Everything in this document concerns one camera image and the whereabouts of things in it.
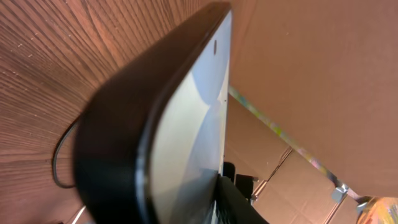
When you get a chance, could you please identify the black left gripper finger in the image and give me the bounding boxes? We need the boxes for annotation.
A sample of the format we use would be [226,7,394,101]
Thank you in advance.
[214,175,269,224]

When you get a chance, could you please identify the blue Galaxy smartphone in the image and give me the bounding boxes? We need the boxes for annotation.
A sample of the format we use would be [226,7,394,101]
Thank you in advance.
[73,2,233,223]

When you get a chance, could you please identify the brown cardboard boxes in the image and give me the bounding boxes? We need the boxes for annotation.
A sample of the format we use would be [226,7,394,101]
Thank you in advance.
[231,0,397,223]

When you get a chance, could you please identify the black USB charging cable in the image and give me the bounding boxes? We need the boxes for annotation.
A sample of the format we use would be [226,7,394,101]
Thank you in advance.
[52,119,80,189]

